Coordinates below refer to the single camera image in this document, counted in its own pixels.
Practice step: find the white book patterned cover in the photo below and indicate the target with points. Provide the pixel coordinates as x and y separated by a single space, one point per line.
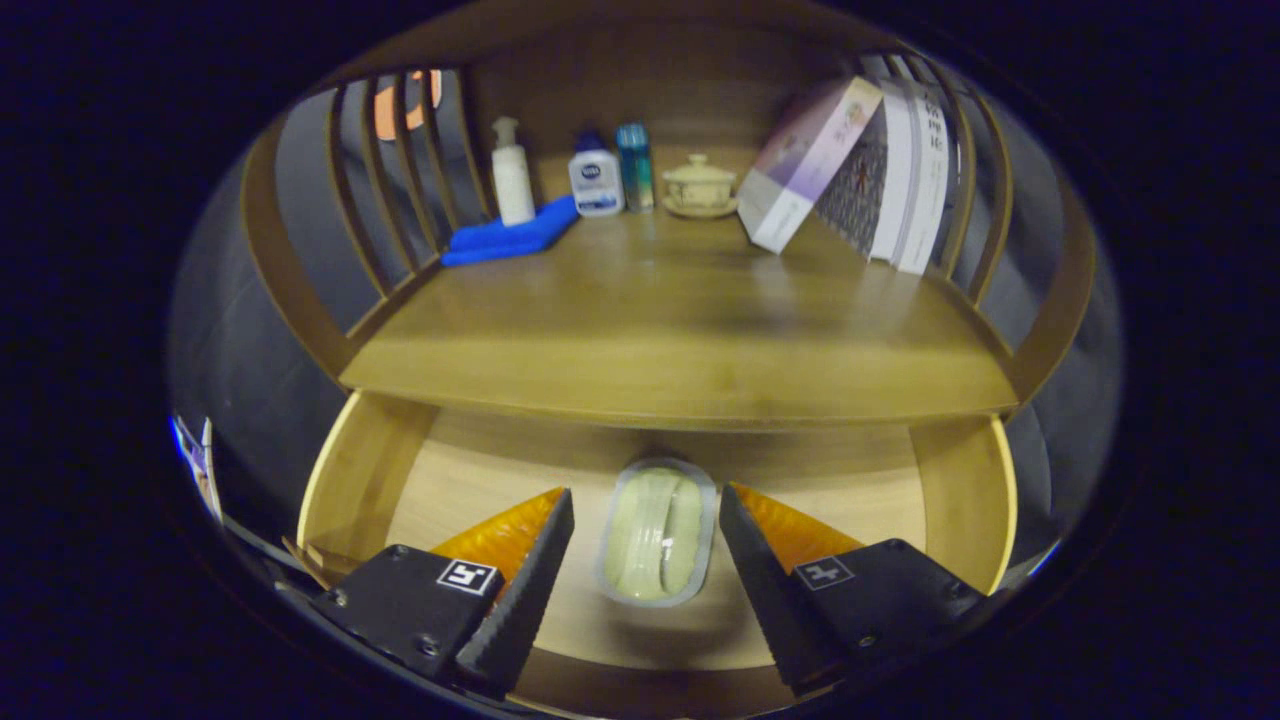
860 190

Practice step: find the beige lidded ceramic teacup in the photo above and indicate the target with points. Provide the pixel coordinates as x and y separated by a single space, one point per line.
699 188

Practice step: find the white pump bottle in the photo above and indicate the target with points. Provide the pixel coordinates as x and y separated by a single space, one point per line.
513 180

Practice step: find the green snack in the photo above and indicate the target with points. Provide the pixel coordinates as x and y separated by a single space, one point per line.
658 530

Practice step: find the brown wooden drawer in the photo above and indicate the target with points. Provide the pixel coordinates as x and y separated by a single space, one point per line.
480 470

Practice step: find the white lotion bottle blue cap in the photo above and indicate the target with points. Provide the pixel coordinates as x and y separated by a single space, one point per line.
596 185

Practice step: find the blue folded cloth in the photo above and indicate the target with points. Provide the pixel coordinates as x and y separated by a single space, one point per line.
505 238

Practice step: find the brown wooden cabinet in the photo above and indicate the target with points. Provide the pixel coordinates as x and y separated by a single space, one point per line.
650 80

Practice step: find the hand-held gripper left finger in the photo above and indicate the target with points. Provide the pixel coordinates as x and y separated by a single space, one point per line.
525 600

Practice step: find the wooden countertop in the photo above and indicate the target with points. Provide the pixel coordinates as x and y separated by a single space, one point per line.
650 320

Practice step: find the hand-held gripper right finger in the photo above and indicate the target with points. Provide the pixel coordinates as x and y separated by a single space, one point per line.
770 600

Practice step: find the purple and white book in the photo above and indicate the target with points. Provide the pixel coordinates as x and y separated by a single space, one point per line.
810 165

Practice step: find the teal slim bottle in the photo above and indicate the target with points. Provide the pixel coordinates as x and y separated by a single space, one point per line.
635 165

